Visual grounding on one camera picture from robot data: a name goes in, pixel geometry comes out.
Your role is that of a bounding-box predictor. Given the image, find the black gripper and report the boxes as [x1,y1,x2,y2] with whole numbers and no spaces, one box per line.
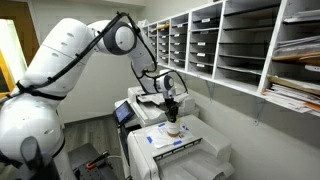
[165,99,178,123]

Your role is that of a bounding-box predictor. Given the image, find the white wall mail sorter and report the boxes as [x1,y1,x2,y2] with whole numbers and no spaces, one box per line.
[142,0,320,101]

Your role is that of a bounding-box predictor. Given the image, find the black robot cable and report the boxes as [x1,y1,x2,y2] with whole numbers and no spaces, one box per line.
[0,11,189,101]

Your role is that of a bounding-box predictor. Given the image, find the printer touchscreen panel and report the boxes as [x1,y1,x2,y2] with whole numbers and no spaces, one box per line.
[113,101,135,126]

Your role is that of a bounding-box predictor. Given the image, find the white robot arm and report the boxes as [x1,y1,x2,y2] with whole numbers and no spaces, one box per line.
[0,12,176,180]

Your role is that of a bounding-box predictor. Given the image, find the large white printer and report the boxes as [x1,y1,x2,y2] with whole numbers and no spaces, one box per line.
[115,87,234,180]

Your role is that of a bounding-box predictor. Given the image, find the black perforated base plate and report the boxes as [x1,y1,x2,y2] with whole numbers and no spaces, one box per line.
[74,163,117,180]

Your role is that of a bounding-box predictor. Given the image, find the stacked papers on shelf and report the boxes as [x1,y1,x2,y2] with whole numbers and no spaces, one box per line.
[262,84,320,113]

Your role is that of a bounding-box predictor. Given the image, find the blue tape strip left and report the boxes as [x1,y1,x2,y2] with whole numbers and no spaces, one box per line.
[146,136,153,143]

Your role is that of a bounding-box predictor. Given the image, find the blue tape strip bottom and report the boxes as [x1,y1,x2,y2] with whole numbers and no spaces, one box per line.
[173,141,182,146]

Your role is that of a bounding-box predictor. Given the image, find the red handled tool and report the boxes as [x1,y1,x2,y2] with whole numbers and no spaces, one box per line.
[86,151,109,170]

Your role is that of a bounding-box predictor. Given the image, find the white paper sheet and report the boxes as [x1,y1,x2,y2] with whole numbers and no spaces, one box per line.
[146,122,193,149]

